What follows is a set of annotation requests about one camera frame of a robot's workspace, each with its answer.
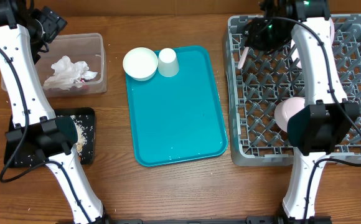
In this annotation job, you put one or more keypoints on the grey dishwasher rack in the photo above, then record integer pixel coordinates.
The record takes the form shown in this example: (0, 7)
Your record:
(266, 80)

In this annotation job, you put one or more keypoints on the teal serving tray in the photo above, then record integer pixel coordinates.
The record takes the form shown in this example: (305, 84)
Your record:
(177, 119)

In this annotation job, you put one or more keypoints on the white round plate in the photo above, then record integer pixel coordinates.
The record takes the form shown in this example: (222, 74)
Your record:
(295, 54)

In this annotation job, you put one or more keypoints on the white plastic fork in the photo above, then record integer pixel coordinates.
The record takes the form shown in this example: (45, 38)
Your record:
(243, 58)

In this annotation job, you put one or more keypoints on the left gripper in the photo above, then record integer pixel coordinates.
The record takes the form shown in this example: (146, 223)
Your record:
(51, 21)

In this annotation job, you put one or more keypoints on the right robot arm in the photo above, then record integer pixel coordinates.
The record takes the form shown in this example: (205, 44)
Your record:
(327, 116)

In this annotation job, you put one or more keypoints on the rice and peanut pile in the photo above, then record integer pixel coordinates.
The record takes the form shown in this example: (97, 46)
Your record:
(82, 136)

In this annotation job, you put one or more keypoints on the black plastic tray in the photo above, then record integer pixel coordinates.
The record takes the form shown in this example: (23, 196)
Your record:
(88, 137)

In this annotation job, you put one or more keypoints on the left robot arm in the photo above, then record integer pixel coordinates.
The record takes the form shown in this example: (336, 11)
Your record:
(20, 45)

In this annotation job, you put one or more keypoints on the red snack wrapper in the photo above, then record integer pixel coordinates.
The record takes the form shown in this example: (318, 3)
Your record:
(84, 81)

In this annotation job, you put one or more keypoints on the white napkin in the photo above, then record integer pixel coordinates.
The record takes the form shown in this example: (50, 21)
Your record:
(66, 72)
(84, 73)

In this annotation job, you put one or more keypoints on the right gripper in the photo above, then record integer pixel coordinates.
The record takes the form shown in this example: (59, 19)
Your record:
(261, 40)

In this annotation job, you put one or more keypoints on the white paper cup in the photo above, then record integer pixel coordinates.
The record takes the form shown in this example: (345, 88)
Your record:
(168, 65)

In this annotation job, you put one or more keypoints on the clear plastic bin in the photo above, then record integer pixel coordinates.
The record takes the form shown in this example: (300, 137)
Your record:
(78, 47)

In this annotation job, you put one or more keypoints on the white bowl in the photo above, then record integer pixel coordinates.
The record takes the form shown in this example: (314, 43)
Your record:
(286, 109)
(140, 63)

